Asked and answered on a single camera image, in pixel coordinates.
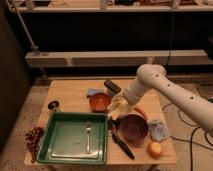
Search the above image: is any wooden shelf beam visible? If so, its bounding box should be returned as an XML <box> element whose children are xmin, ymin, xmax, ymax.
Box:
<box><xmin>25</xmin><ymin>50</ymin><xmax>213</xmax><ymax>68</ymax></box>

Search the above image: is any dark rectangular block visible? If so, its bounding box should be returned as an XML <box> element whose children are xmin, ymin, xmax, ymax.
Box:
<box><xmin>104</xmin><ymin>79</ymin><xmax>121</xmax><ymax>93</ymax></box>

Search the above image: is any black handled knife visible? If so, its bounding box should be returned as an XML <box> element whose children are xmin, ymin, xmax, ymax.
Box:
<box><xmin>108</xmin><ymin>120</ymin><xmax>135</xmax><ymax>160</ymax></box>

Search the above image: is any blue sponge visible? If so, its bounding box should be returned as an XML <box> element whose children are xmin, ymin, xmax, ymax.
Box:
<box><xmin>86</xmin><ymin>88</ymin><xmax>104</xmax><ymax>98</ymax></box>

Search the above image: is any blue crumpled cloth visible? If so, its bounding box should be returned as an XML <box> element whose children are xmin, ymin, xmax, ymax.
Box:
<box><xmin>148</xmin><ymin>120</ymin><xmax>169</xmax><ymax>142</ymax></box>

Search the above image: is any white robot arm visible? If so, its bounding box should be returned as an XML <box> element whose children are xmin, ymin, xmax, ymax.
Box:
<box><xmin>116</xmin><ymin>64</ymin><xmax>213</xmax><ymax>137</ymax></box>

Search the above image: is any silver fork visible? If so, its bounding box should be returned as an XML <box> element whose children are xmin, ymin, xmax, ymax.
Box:
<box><xmin>86</xmin><ymin>122</ymin><xmax>91</xmax><ymax>154</ymax></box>

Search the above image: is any orange carrot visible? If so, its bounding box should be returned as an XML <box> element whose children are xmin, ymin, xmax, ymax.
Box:
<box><xmin>134</xmin><ymin>106</ymin><xmax>148</xmax><ymax>120</ymax></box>

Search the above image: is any purple bowl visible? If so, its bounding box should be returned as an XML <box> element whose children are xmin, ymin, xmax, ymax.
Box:
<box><xmin>119</xmin><ymin>114</ymin><xmax>148</xmax><ymax>143</ymax></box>

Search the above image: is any orange bowl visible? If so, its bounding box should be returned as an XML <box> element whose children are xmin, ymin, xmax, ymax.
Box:
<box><xmin>89</xmin><ymin>93</ymin><xmax>111</xmax><ymax>112</ymax></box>

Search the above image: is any green plastic tray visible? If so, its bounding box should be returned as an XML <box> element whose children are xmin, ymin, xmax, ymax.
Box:
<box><xmin>37</xmin><ymin>112</ymin><xmax>108</xmax><ymax>165</ymax></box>

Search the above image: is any yellow banana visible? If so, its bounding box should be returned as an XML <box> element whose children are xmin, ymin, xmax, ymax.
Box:
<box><xmin>107</xmin><ymin>101</ymin><xmax>131</xmax><ymax>119</ymax></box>

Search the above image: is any small metal can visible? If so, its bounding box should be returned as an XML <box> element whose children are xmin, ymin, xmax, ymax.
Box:
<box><xmin>48</xmin><ymin>100</ymin><xmax>59</xmax><ymax>112</ymax></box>

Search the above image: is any yellow lemon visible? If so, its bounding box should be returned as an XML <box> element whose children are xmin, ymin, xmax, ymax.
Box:
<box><xmin>147</xmin><ymin>141</ymin><xmax>163</xmax><ymax>158</ymax></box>

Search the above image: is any red grape bunch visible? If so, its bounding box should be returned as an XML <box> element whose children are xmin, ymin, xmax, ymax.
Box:
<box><xmin>25</xmin><ymin>127</ymin><xmax>44</xmax><ymax>163</ymax></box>

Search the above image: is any black floor cable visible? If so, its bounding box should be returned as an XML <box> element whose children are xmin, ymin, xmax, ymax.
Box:
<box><xmin>162</xmin><ymin>99</ymin><xmax>213</xmax><ymax>171</ymax></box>

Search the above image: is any metal diagonal pole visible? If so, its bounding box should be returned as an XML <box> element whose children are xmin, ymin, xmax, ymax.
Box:
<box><xmin>5</xmin><ymin>0</ymin><xmax>50</xmax><ymax>85</ymax></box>

